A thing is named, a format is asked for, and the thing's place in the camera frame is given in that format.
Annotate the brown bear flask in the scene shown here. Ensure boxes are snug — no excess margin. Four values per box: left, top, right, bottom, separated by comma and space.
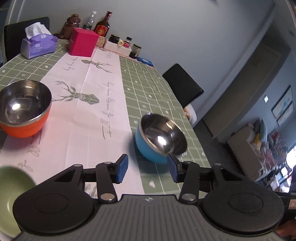
53, 14, 81, 40

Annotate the white deer print table runner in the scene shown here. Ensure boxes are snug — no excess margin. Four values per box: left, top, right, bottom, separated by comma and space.
0, 47, 145, 197

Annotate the black chair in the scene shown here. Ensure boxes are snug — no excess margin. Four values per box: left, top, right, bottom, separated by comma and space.
4, 17, 50, 62
162, 64, 204, 109

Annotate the teal cushion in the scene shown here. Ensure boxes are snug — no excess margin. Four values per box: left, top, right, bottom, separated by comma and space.
259, 119, 268, 144

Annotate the blue packet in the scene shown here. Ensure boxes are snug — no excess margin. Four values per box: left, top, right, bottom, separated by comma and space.
136, 57, 154, 67

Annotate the blue steel bowl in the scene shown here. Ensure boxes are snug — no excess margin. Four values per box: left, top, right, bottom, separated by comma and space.
135, 113, 188, 164

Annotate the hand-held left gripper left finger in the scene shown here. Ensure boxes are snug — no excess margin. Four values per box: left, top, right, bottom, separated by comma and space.
47, 153, 129, 202

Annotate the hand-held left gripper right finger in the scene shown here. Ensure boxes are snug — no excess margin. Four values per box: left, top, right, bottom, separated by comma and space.
166, 153, 241, 202

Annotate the glass jar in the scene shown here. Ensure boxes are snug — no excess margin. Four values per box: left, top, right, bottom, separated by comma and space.
129, 44, 141, 59

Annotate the framed picture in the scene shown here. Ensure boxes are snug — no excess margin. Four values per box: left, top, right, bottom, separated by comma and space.
271, 85, 293, 127

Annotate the orange steel bowl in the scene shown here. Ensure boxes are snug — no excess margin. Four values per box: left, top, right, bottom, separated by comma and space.
0, 80, 52, 139

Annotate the clear water bottle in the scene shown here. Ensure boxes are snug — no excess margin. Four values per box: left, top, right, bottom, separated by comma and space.
83, 11, 97, 30

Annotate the red label liquor bottle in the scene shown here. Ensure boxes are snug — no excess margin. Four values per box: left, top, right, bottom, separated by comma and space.
94, 11, 113, 37

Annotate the pink box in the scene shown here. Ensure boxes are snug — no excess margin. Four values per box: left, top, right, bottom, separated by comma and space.
68, 27, 99, 57

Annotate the green ceramic bowl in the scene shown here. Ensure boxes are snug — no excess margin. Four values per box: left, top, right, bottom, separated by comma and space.
0, 166, 36, 239

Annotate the person's orange clothing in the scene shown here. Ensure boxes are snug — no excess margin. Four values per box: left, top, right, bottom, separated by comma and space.
276, 220, 296, 239

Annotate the white box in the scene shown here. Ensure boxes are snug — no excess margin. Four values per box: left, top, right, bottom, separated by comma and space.
103, 40, 132, 56

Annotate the beige sofa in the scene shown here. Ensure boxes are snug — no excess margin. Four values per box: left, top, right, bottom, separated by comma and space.
227, 118, 273, 181

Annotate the wooden door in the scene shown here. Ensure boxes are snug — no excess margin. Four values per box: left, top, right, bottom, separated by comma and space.
202, 43, 290, 139

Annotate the purple tissue pack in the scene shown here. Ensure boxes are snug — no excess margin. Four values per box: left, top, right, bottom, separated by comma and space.
20, 22, 58, 59

